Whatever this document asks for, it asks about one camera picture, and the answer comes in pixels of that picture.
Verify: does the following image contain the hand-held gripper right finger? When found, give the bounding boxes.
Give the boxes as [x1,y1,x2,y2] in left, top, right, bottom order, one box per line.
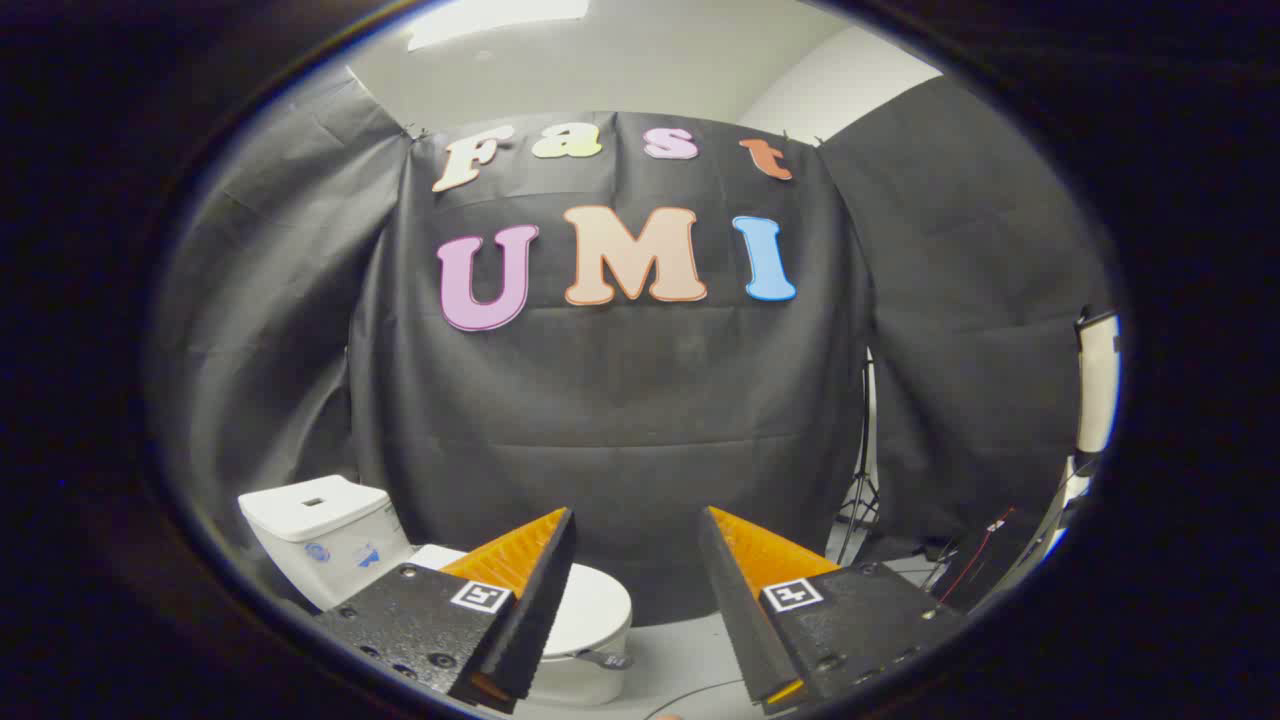
[698,506,967,714]

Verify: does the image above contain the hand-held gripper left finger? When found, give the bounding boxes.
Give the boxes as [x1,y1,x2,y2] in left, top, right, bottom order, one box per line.
[315,507,578,714]

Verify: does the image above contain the white toilet lid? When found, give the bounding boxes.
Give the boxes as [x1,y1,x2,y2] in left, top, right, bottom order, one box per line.
[410,544,634,669]

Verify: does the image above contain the white toilet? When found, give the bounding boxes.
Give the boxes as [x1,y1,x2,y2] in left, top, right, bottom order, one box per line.
[238,475,634,709]

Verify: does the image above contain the black tripod stand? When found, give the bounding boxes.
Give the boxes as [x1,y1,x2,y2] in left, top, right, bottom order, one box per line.
[835,350,882,567]

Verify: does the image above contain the black backdrop cloth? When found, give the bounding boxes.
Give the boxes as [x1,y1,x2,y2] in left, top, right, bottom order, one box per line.
[150,70,1116,627]

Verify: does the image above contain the black equipment case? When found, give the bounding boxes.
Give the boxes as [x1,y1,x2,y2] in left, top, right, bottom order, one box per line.
[938,505,1053,613]

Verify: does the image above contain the white light panel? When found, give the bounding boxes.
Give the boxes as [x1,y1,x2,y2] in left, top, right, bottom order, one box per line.
[1074,310,1122,457]

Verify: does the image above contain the thin black floor cable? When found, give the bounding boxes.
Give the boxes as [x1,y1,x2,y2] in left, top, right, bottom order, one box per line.
[645,680,747,720]

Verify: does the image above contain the tangled floor cables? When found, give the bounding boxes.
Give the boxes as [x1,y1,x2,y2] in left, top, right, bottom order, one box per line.
[912,543,963,593]

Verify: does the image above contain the thin red cable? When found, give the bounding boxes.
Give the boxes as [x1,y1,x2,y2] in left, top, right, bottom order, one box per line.
[938,508,1017,603]

